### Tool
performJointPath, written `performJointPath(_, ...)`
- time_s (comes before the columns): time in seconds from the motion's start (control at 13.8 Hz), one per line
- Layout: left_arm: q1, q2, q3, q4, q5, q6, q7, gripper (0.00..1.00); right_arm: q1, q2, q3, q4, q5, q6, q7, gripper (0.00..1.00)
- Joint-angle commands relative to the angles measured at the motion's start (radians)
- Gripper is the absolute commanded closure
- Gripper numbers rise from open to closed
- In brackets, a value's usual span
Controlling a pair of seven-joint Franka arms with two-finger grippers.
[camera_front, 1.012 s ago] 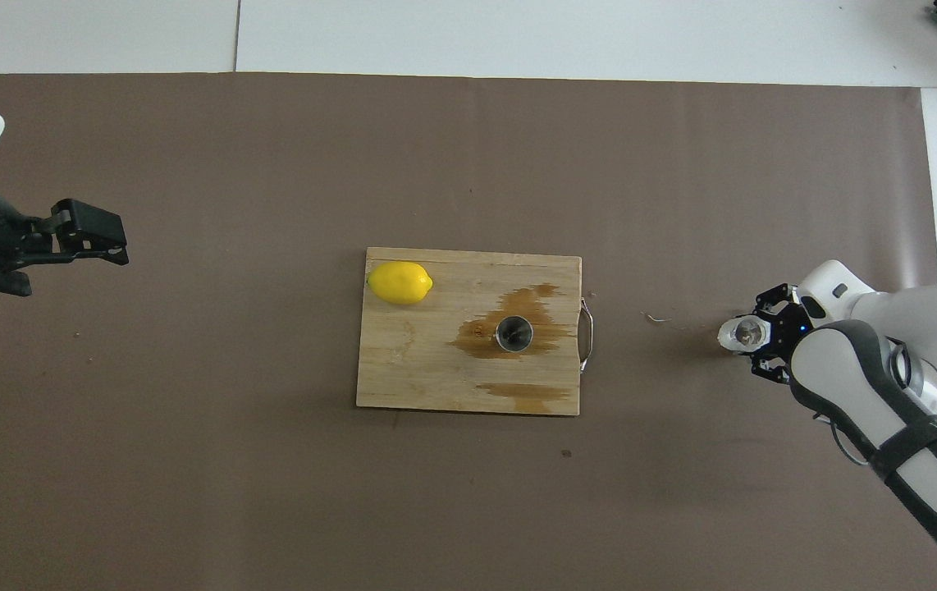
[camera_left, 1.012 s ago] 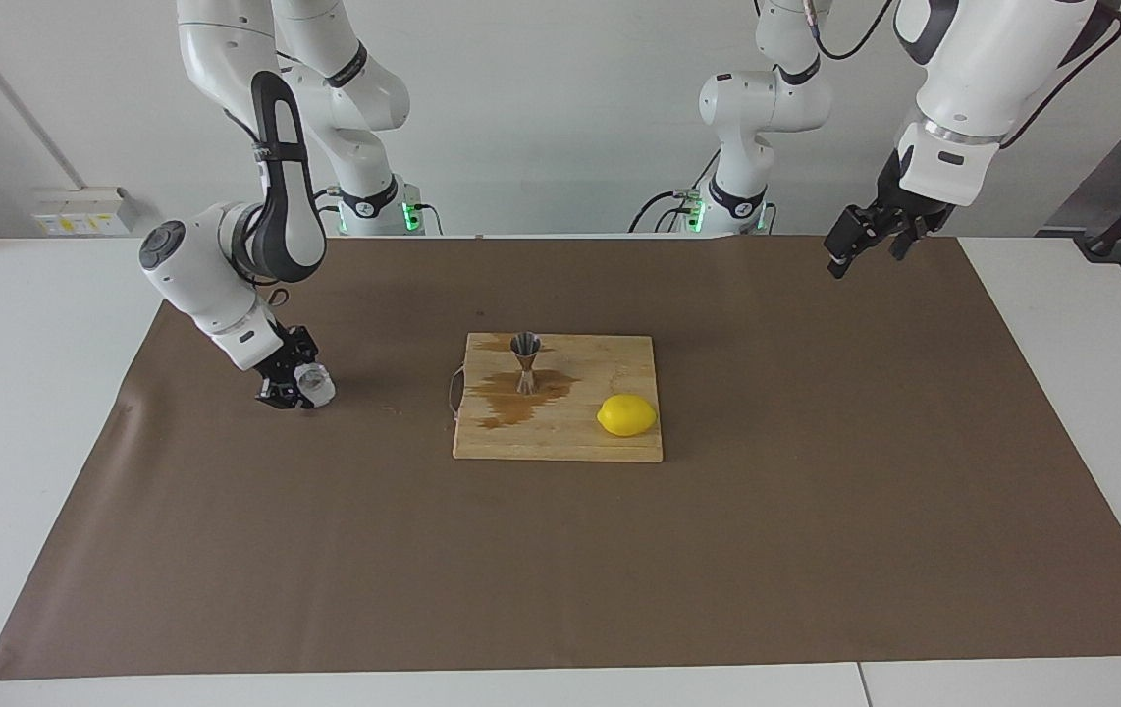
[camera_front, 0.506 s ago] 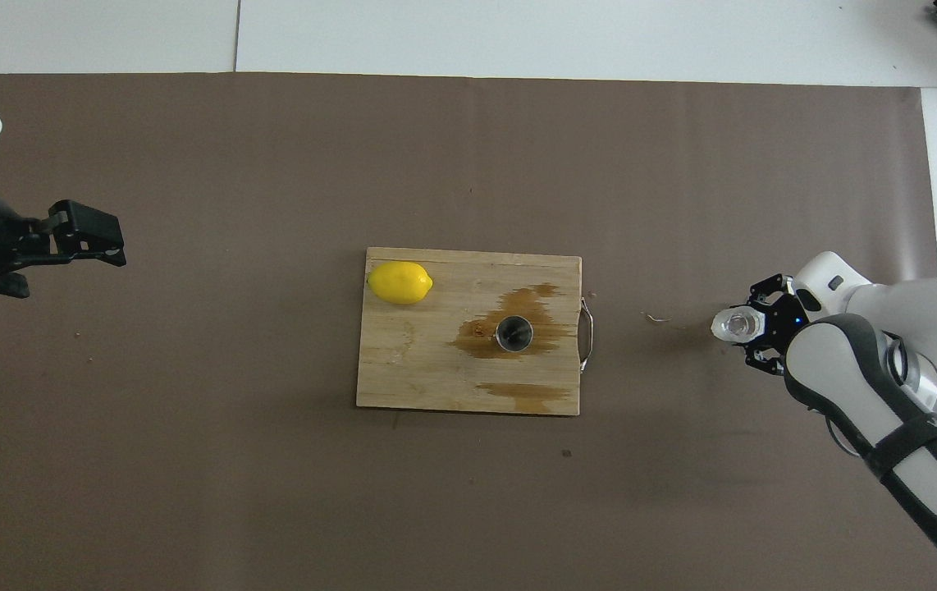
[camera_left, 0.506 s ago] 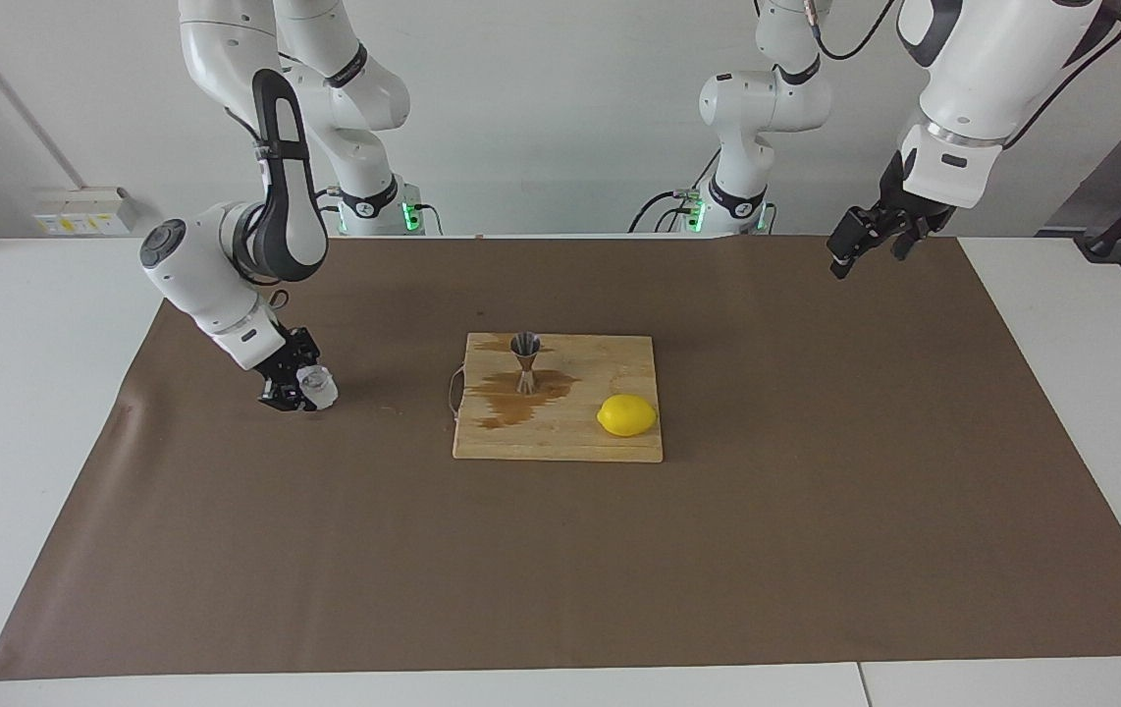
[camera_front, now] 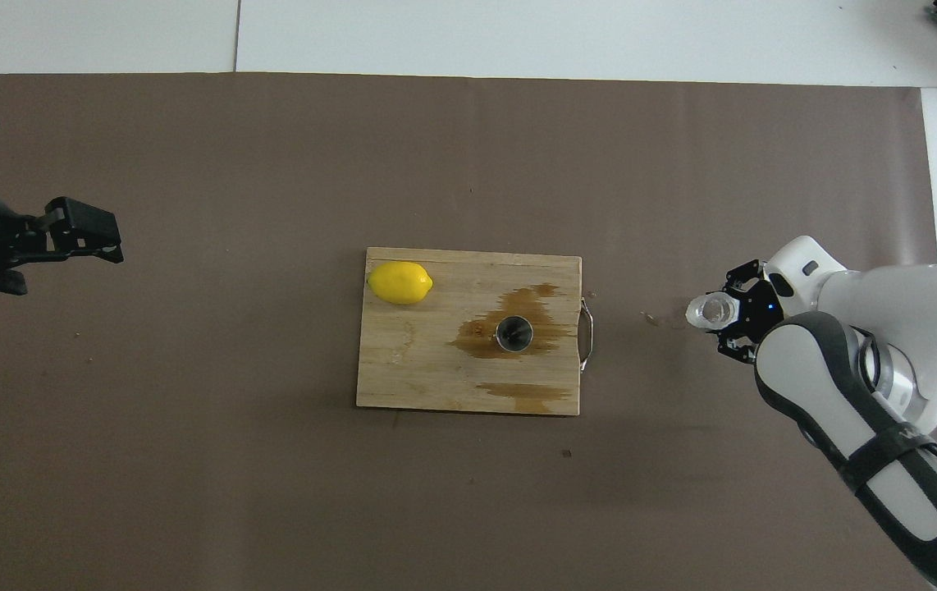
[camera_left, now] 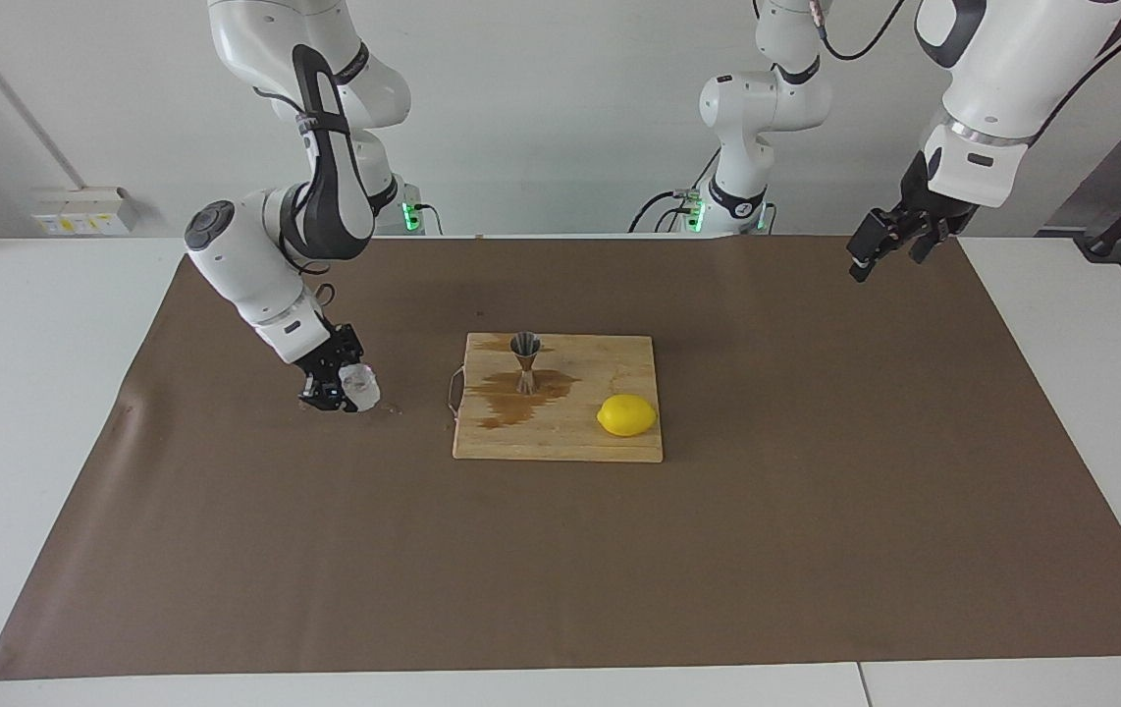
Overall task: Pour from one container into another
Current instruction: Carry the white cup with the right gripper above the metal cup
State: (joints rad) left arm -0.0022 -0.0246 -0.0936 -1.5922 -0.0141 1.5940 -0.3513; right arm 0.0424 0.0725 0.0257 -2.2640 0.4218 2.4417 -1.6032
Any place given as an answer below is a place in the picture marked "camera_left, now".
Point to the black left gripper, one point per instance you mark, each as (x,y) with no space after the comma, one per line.
(924,211)

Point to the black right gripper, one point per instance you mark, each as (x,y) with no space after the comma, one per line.
(325,358)

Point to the steel double jigger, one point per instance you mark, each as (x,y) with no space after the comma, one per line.
(525,378)

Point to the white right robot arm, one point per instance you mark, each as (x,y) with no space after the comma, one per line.
(237,265)

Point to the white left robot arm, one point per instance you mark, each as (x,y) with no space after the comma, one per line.
(1022,69)

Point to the wooden cutting board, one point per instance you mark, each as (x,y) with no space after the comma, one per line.
(560,432)

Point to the yellow lemon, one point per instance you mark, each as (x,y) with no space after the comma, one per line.
(627,415)

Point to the brown paper table mat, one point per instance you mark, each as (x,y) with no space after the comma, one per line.
(560,570)

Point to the white wall socket box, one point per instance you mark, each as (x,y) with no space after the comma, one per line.
(80,216)

